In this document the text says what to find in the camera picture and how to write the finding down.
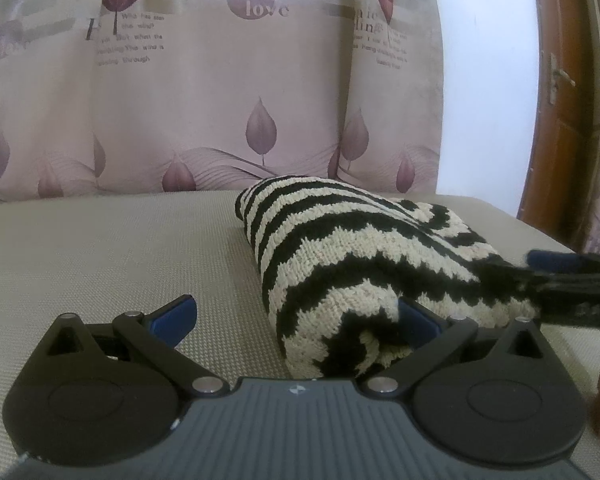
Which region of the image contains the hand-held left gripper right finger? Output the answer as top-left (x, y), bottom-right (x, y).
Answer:
top-left (364, 297), bottom-right (549, 397)

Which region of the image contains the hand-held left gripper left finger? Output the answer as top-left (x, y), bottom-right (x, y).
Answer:
top-left (42, 296), bottom-right (229, 397)

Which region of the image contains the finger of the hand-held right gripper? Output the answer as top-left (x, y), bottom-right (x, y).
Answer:
top-left (526, 249), bottom-right (600, 277)
top-left (529, 275), bottom-right (600, 330)

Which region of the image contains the black white striped knit sweater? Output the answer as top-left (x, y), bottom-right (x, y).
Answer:
top-left (234, 175), bottom-right (541, 380)

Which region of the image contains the grey woven mattress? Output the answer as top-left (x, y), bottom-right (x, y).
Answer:
top-left (0, 187), bottom-right (600, 461)

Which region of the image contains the brown wooden door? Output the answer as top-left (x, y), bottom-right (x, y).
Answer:
top-left (516, 0), bottom-right (598, 253)

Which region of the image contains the metal door handle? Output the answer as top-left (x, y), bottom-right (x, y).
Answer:
top-left (549, 51), bottom-right (577, 107)

